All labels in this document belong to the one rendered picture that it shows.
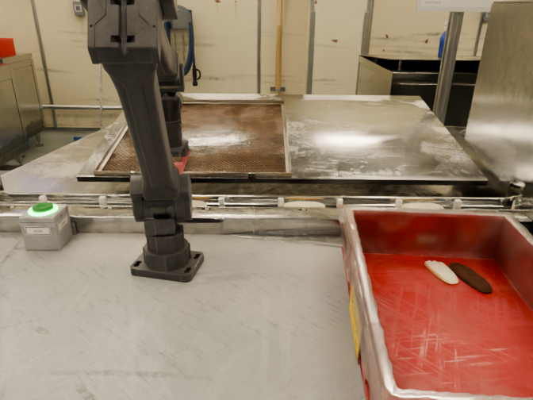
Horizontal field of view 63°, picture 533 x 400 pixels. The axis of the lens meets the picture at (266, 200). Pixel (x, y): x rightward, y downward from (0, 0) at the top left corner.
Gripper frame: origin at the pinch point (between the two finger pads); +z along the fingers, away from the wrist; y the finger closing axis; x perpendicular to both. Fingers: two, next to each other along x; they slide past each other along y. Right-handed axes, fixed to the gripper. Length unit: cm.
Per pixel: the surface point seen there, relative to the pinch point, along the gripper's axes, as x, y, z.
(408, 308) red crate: -45, -33, 10
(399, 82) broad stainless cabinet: -100, 169, -2
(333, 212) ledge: -36.5, -4.2, 5.1
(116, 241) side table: 10.7, -10.8, 9.3
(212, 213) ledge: -9.5, -5.6, 5.0
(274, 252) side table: -23.1, -14.8, 9.6
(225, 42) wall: 19, 371, -14
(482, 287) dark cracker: -60, -28, 9
